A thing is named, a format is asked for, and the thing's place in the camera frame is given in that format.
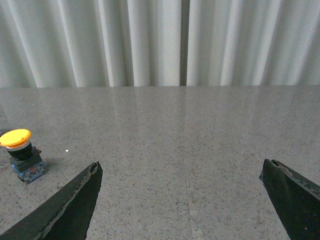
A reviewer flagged yellow push button switch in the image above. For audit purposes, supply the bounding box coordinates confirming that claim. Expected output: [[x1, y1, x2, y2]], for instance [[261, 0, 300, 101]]
[[0, 128, 48, 184]]

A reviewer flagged white pleated curtain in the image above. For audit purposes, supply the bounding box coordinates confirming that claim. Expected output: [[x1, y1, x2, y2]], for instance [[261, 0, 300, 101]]
[[0, 0, 320, 88]]

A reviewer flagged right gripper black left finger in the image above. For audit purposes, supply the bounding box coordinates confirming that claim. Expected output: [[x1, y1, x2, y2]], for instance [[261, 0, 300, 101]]
[[0, 161, 103, 240]]

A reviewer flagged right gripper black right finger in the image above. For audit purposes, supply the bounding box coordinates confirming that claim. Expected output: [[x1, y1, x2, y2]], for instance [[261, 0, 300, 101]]
[[259, 159, 320, 240]]

